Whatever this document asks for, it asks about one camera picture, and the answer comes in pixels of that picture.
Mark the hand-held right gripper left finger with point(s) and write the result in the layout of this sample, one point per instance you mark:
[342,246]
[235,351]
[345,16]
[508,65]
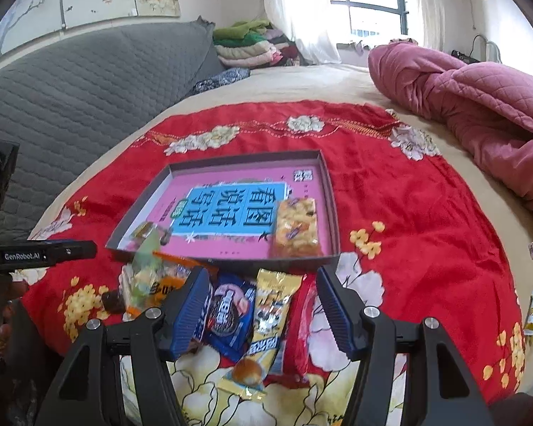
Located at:
[191,315]

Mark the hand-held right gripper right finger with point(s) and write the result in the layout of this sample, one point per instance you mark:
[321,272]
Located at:
[337,315]

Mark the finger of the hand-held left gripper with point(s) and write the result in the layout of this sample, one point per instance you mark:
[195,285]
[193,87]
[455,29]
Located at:
[49,251]

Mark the long red snack packet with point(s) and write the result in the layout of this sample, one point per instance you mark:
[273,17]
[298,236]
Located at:
[306,328]

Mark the orange snack packet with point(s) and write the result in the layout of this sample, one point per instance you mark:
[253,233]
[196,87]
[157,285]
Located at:
[174,282]

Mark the blue cookie packet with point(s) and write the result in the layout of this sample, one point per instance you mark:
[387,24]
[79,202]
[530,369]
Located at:
[228,315]

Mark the long yellow snack packet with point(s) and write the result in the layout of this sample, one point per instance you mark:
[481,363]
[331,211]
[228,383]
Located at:
[271,301]

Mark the green clear snack packet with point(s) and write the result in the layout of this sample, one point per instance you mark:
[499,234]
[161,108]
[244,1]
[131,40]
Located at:
[147,262]

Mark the dark chocolate cake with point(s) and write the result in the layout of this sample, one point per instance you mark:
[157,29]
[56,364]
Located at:
[113,301]

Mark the orange cracker packet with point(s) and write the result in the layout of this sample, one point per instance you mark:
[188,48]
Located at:
[295,228]

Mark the small clear pastry packet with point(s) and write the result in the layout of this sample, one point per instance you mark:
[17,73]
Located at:
[144,230]

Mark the shallow grey box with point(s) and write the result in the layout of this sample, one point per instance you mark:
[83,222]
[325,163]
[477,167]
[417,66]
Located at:
[331,204]

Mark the pink and blue book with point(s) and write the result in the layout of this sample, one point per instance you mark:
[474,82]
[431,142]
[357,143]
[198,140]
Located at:
[217,213]

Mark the grey quilted headboard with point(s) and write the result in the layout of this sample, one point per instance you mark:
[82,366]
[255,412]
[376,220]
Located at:
[93,97]

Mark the red floral cloth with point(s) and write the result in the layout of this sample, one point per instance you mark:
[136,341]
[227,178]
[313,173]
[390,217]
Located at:
[382,186]

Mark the bed with beige sheet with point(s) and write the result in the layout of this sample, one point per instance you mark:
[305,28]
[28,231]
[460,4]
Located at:
[293,84]

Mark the dark blue floral cloth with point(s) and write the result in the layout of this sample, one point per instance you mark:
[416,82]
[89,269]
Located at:
[222,79]

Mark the pink quilt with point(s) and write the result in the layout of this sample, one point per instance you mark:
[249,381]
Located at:
[471,97]

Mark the stack of folded clothes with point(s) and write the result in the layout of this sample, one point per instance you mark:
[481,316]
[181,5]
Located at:
[248,44]

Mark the black power strip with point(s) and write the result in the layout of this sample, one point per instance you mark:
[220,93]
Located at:
[465,56]

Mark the white sheer curtain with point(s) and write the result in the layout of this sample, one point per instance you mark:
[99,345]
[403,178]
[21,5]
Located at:
[297,9]
[426,4]

